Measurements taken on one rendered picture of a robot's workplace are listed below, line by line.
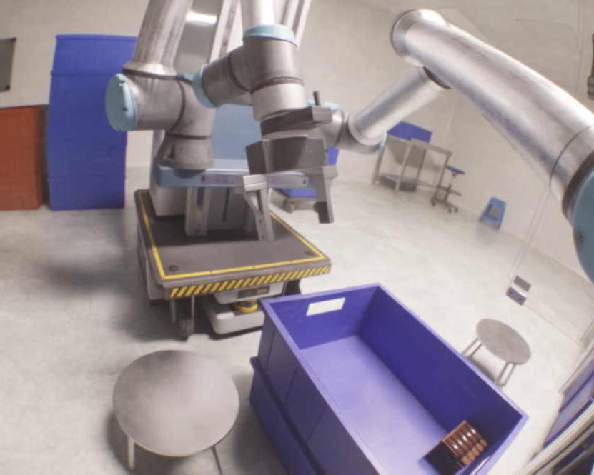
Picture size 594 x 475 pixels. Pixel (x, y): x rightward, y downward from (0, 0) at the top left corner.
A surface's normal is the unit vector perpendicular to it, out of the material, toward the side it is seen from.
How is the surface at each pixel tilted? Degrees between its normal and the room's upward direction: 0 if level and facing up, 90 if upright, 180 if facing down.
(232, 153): 90
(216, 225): 90
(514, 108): 95
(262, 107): 91
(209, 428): 0
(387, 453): 0
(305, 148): 66
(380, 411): 0
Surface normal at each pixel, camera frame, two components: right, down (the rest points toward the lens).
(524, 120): -0.99, -0.07
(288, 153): 0.65, 0.04
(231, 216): 0.53, 0.45
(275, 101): -0.07, 0.21
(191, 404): 0.21, -0.89
